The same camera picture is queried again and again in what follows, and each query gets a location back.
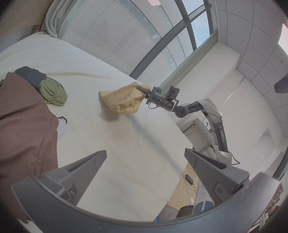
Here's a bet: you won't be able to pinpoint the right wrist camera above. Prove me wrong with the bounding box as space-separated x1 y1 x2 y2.
168 86 181 99

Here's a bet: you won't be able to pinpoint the bed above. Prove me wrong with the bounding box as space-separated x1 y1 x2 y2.
0 0 195 223

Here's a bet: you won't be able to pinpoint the grey-green curtain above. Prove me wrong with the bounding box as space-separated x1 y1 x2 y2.
43 0 96 39

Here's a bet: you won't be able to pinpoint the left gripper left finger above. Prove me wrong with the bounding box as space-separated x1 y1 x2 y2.
40 150 107 205

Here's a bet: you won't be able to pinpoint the brown garment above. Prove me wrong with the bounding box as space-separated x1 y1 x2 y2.
0 72 59 224

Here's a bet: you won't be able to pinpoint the black cable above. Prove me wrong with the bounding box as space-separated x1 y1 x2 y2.
227 151 240 166

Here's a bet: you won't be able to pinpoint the white cable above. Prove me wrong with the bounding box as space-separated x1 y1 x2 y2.
183 175 198 204

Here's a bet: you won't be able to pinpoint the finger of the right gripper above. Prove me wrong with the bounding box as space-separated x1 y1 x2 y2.
137 86 152 96

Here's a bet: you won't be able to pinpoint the window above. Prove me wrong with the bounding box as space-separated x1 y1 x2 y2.
62 0 212 87

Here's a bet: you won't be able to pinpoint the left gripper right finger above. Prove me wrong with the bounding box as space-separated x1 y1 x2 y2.
184 148 251 205

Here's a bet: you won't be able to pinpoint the green garment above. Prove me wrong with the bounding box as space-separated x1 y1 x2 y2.
39 78 68 106

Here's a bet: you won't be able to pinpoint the tan shorts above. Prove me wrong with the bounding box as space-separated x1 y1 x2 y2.
98 82 151 116

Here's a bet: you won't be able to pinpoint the black garment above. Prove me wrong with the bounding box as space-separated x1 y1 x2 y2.
14 66 47 94

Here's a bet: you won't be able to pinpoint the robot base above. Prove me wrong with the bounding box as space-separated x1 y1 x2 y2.
154 117 233 224

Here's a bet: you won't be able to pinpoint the white garment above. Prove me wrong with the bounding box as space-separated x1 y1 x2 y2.
57 120 68 140

